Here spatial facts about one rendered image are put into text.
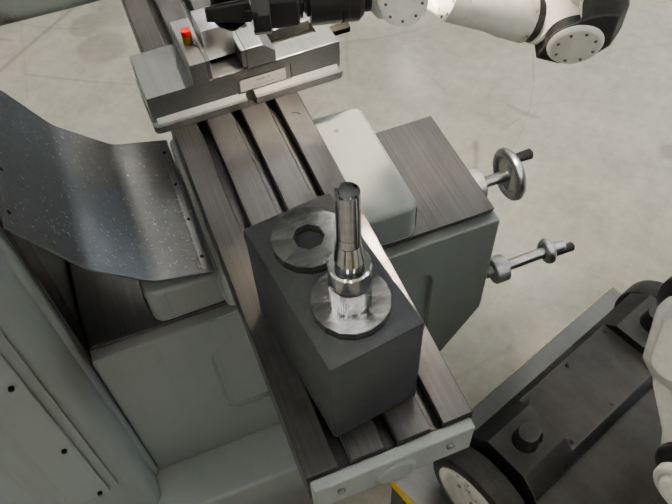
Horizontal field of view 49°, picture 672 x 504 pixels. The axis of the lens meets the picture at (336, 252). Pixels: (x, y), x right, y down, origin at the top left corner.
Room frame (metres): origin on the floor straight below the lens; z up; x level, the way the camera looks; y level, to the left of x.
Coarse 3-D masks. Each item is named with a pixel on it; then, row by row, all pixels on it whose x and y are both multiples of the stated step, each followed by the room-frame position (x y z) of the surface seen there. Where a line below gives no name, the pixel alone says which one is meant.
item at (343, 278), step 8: (368, 256) 0.44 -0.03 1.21; (328, 264) 0.44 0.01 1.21; (368, 264) 0.43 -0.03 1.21; (328, 272) 0.43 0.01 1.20; (336, 272) 0.42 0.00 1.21; (344, 272) 0.42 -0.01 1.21; (352, 272) 0.42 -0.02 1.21; (360, 272) 0.42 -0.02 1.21; (368, 272) 0.42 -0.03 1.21; (336, 280) 0.42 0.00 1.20; (344, 280) 0.41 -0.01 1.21; (352, 280) 0.41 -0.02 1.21; (360, 280) 0.41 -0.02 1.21
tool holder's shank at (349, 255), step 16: (336, 192) 0.44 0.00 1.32; (352, 192) 0.43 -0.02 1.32; (336, 208) 0.43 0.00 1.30; (352, 208) 0.42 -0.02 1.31; (336, 224) 0.43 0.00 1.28; (352, 224) 0.42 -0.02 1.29; (336, 240) 0.44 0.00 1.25; (352, 240) 0.42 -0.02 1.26; (336, 256) 0.43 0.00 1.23; (352, 256) 0.42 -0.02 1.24
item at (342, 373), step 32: (256, 224) 0.56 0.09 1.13; (288, 224) 0.54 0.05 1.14; (320, 224) 0.54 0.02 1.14; (256, 256) 0.52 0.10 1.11; (288, 256) 0.50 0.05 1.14; (320, 256) 0.50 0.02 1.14; (256, 288) 0.55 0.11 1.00; (288, 288) 0.46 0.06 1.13; (320, 288) 0.45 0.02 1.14; (384, 288) 0.45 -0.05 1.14; (288, 320) 0.45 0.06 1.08; (320, 320) 0.41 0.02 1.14; (352, 320) 0.41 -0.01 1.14; (384, 320) 0.41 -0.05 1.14; (416, 320) 0.41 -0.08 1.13; (288, 352) 0.47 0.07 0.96; (320, 352) 0.38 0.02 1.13; (352, 352) 0.38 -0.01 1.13; (384, 352) 0.38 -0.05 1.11; (416, 352) 0.40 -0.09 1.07; (320, 384) 0.38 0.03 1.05; (352, 384) 0.37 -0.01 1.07; (384, 384) 0.39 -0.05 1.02; (416, 384) 0.41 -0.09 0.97; (352, 416) 0.37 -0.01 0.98
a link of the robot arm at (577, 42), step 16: (576, 0) 0.85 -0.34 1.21; (592, 0) 0.83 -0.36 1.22; (608, 0) 0.82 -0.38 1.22; (624, 0) 0.83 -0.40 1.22; (592, 16) 0.82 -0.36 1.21; (608, 16) 0.81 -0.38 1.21; (624, 16) 0.82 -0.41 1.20; (560, 32) 0.82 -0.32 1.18; (576, 32) 0.81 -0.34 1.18; (592, 32) 0.81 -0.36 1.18; (608, 32) 0.82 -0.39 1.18; (560, 48) 0.82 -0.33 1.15; (576, 48) 0.82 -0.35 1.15; (592, 48) 0.82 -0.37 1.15
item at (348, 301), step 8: (328, 280) 0.43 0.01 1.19; (368, 280) 0.42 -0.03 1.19; (328, 288) 0.43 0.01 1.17; (336, 288) 0.42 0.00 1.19; (344, 288) 0.41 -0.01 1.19; (352, 288) 0.41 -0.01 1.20; (360, 288) 0.41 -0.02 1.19; (368, 288) 0.42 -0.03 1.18; (336, 296) 0.42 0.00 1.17; (344, 296) 0.41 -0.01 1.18; (352, 296) 0.41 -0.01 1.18; (360, 296) 0.41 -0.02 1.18; (368, 296) 0.42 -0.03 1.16; (336, 304) 0.42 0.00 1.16; (344, 304) 0.41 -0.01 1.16; (352, 304) 0.41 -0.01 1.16; (360, 304) 0.41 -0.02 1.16; (368, 304) 0.42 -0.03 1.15; (344, 312) 0.41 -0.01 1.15; (352, 312) 0.41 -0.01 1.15; (360, 312) 0.41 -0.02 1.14
